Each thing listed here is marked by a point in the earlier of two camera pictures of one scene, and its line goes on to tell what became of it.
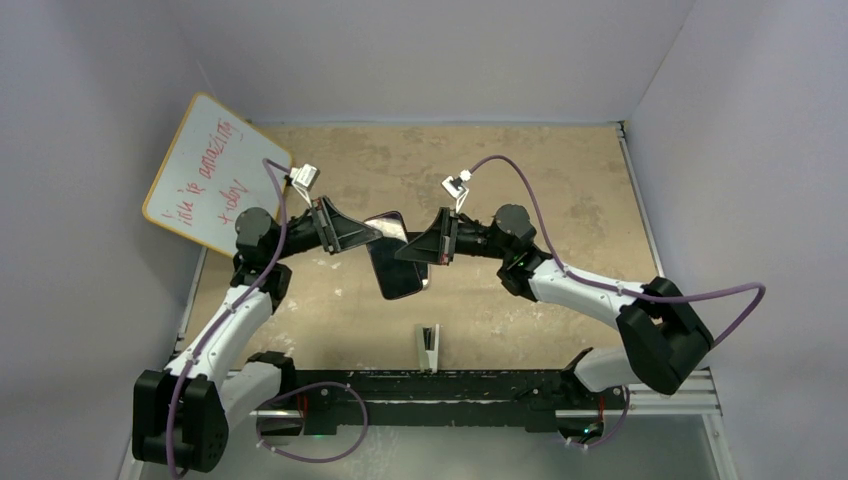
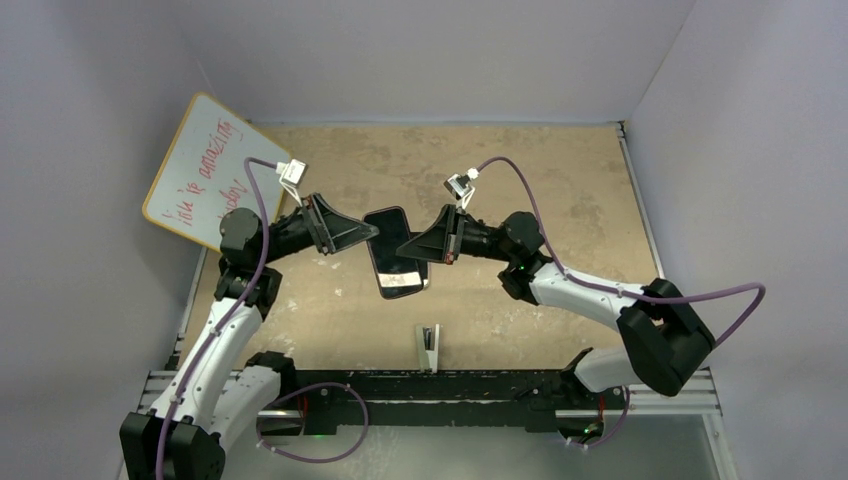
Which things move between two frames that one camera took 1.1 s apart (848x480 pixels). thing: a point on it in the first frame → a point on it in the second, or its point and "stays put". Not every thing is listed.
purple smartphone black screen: (421, 268) stays put
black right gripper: (435, 245) stays put
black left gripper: (337, 233) stays put
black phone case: (397, 277) → (423, 265)
